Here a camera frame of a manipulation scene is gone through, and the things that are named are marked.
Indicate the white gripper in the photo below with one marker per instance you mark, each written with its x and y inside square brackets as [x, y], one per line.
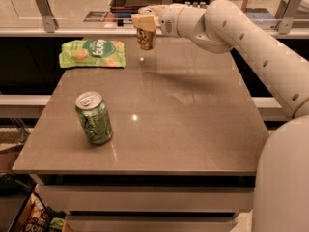
[167, 20]

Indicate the orange soda can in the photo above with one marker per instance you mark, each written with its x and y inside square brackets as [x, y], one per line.
[146, 39]

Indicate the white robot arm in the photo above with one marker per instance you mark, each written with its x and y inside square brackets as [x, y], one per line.
[281, 195]

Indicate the green rice chip bag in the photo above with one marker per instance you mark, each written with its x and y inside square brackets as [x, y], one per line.
[93, 53]

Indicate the green soda can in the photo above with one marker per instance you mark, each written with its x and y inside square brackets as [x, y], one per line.
[93, 116]

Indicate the snack bag under table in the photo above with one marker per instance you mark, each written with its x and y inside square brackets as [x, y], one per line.
[39, 219]

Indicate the upper grey drawer front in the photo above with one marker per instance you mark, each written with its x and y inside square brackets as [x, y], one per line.
[147, 199]

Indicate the grey drawer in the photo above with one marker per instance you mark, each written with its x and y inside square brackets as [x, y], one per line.
[147, 199]
[150, 224]

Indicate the lower grey drawer front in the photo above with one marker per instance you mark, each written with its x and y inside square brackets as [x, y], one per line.
[150, 224]

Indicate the left metal glass bracket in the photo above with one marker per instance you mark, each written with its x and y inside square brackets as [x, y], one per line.
[49, 22]

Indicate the right metal glass bracket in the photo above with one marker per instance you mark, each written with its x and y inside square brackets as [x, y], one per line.
[288, 11]

